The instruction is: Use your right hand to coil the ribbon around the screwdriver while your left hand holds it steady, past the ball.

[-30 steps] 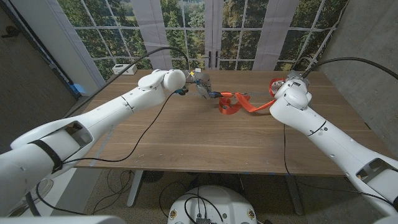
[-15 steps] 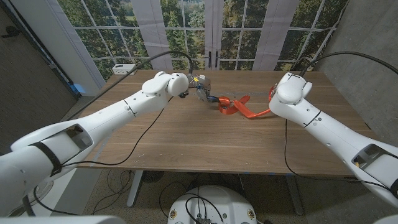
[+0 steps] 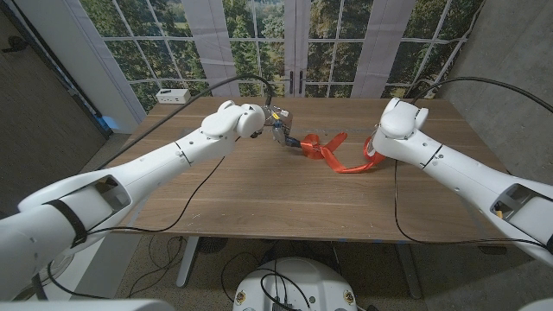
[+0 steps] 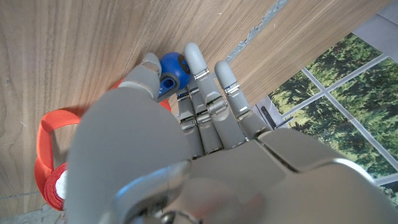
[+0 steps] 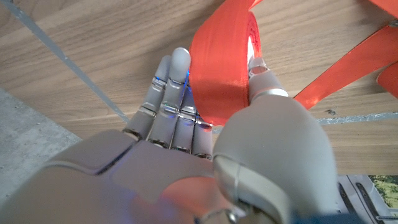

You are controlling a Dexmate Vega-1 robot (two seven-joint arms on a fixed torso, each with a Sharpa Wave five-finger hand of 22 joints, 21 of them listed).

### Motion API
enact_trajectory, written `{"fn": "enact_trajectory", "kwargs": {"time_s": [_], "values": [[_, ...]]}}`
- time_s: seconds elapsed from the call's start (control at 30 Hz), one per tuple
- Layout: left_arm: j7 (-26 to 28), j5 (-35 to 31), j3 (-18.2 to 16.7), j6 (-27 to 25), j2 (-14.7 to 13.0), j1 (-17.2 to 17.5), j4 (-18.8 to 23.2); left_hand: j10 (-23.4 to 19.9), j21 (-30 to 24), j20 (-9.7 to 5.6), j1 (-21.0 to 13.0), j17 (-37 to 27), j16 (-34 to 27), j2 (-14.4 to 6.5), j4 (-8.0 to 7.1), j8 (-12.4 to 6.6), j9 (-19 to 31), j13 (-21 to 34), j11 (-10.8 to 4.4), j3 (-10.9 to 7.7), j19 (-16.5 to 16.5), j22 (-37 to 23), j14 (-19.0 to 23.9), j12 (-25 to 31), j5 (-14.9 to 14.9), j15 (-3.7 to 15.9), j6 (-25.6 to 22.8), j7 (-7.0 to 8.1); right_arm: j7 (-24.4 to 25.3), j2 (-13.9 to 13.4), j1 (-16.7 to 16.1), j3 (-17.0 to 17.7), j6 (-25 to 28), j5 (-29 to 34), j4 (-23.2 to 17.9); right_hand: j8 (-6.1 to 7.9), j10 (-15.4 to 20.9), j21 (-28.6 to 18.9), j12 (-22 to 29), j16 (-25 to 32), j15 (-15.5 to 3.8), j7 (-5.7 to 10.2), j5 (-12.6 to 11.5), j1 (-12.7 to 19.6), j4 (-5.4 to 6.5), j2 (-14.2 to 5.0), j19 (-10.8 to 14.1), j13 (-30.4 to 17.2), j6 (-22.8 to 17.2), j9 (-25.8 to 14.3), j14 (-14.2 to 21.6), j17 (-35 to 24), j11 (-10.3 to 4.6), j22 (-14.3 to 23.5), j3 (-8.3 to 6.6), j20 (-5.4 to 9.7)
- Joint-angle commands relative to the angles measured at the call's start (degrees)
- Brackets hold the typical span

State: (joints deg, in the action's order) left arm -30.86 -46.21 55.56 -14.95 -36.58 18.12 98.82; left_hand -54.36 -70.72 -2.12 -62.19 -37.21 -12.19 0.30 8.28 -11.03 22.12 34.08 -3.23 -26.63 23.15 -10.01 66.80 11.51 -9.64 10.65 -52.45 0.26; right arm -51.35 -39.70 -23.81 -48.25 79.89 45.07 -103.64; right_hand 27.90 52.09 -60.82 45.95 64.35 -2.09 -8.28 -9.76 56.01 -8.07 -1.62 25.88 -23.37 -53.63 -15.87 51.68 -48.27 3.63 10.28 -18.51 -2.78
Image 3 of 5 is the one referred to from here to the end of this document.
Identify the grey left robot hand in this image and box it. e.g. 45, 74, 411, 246
262, 106, 300, 149

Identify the orange satin ribbon roll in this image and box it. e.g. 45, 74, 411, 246
300, 131, 387, 175

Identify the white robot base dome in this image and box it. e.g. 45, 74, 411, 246
232, 257, 359, 311

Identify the white power strip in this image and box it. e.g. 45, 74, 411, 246
155, 88, 192, 105

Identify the black ribbed round object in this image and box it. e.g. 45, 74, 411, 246
198, 236, 229, 255

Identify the printed window forest backdrop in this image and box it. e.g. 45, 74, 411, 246
79, 0, 486, 114

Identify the white table leg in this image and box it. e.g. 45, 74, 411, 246
175, 236, 200, 289
396, 243, 423, 300

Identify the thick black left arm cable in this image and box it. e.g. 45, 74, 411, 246
92, 73, 275, 172

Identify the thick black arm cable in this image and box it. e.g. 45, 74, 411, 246
409, 76, 553, 114
92, 73, 275, 172

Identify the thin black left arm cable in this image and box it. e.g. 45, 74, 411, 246
46, 136, 241, 301

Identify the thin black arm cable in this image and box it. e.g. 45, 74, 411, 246
46, 136, 241, 301
392, 159, 550, 250

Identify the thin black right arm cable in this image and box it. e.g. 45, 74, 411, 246
392, 159, 550, 250

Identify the black cable on robot base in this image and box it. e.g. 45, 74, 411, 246
253, 258, 313, 311

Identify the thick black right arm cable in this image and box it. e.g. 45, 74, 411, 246
409, 76, 553, 114

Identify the black diagonal wall rail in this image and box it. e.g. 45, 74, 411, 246
3, 0, 107, 129

